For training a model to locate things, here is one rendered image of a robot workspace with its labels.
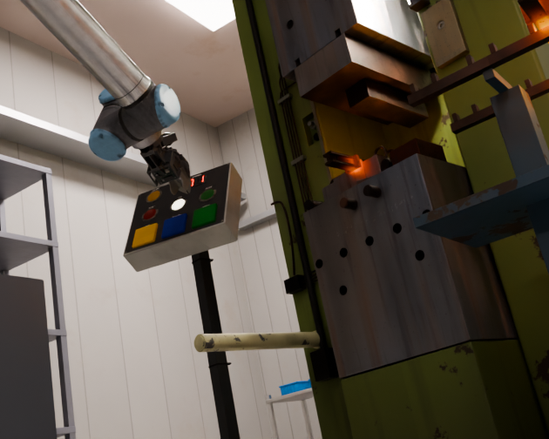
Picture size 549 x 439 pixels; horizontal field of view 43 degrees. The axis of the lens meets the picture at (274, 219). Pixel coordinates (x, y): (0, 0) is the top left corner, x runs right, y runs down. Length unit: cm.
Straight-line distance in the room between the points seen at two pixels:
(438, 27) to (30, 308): 134
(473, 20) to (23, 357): 140
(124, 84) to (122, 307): 400
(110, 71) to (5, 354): 78
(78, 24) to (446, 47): 93
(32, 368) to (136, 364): 446
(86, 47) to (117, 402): 392
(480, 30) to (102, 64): 94
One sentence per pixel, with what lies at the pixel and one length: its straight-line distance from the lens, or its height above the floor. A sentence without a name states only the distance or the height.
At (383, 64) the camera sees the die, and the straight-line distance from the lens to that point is 207.
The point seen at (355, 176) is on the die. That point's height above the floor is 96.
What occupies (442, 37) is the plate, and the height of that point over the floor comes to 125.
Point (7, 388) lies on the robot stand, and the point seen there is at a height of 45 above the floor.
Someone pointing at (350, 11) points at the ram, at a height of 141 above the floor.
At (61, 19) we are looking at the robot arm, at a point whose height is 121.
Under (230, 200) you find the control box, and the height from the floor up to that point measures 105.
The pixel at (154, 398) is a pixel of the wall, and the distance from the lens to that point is 549.
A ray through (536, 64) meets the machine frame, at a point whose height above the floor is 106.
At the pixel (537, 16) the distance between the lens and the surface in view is 129.
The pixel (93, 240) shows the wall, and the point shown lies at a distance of 545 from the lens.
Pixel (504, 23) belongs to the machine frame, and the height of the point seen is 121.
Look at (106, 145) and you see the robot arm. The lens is 166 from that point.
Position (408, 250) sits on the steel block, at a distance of 164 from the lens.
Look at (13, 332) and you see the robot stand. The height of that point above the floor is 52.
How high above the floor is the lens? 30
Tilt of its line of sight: 19 degrees up
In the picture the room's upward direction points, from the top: 12 degrees counter-clockwise
